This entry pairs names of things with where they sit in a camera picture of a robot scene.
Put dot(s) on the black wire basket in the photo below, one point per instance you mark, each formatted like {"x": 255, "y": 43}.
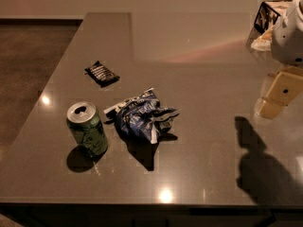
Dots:
{"x": 268, "y": 13}

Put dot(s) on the green soda can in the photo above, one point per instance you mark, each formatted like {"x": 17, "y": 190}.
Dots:
{"x": 83, "y": 121}

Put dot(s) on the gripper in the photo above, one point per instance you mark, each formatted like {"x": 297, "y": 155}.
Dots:
{"x": 288, "y": 40}

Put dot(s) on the small black snack packet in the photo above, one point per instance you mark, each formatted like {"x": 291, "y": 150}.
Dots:
{"x": 101, "y": 74}

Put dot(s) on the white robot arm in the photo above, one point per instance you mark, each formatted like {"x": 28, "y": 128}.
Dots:
{"x": 281, "y": 26}

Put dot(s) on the blue crumpled chip bag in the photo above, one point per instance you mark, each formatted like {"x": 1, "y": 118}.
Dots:
{"x": 142, "y": 116}

